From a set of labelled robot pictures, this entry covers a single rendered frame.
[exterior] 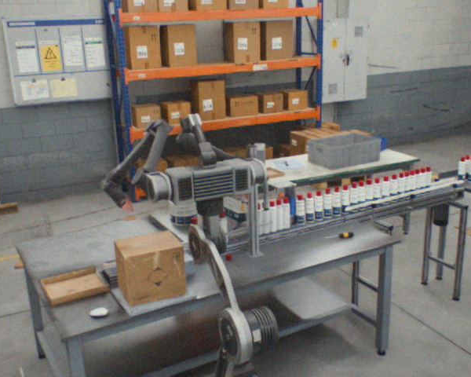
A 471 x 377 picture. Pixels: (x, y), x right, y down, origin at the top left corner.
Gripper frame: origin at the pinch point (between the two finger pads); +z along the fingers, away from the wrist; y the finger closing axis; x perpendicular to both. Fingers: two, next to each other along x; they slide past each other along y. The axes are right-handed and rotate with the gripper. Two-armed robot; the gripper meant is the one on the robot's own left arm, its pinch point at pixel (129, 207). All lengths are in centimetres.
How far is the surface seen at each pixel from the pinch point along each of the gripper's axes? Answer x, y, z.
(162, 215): -10, 57, 45
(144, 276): 19, -54, 9
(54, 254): 52, 39, 1
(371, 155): -190, 115, 191
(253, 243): -34, -26, 63
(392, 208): -125, -7, 144
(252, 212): -46, -26, 47
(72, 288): 52, -15, 2
